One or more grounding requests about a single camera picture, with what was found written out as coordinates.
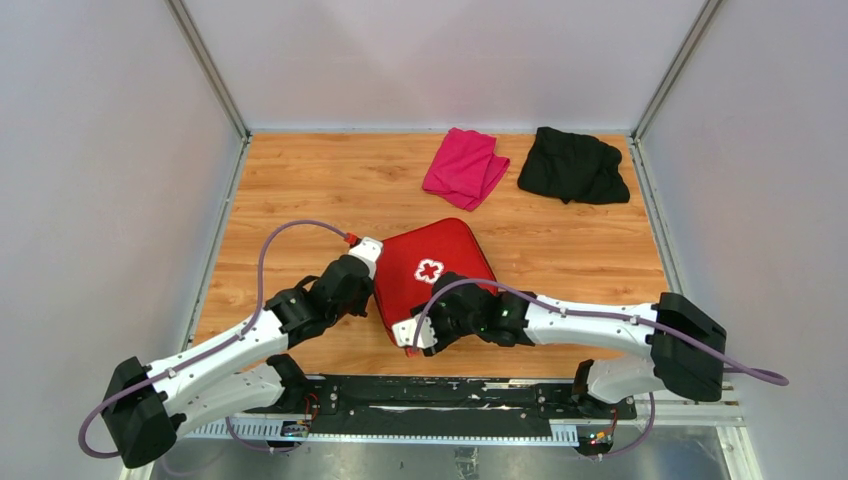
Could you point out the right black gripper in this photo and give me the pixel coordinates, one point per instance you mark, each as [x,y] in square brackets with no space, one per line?
[441,339]

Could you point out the red black medicine kit case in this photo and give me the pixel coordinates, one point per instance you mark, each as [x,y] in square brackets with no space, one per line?
[410,265]

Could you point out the black folded cloth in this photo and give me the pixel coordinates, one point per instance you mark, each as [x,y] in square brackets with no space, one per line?
[573,167]

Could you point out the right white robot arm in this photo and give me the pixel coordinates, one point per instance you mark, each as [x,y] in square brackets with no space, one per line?
[667,345]

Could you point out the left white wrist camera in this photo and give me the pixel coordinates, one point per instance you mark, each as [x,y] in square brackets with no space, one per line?
[368,250]

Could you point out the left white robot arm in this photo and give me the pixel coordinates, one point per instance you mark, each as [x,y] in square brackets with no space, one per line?
[149,407]

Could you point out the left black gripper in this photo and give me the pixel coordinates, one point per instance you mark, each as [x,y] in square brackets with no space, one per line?
[368,290]

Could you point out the pink folded cloth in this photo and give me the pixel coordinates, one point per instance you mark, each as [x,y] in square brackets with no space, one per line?
[465,169]

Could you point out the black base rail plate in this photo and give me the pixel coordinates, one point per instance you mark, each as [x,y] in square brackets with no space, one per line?
[447,407]

